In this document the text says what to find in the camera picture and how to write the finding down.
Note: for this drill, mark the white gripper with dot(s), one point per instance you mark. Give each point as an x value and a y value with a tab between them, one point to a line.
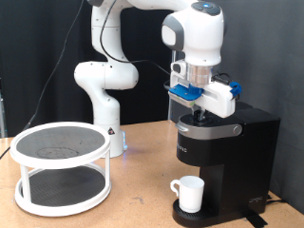
215	98

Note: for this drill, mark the white ceramic mug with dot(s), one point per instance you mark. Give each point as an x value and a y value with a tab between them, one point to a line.
191	193

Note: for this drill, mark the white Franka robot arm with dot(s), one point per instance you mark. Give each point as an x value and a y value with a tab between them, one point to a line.
133	63

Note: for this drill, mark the black Keurig coffee machine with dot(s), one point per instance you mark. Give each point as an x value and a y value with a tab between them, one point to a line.
237	164

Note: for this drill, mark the white two-tier turntable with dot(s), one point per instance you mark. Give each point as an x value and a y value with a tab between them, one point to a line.
63	148

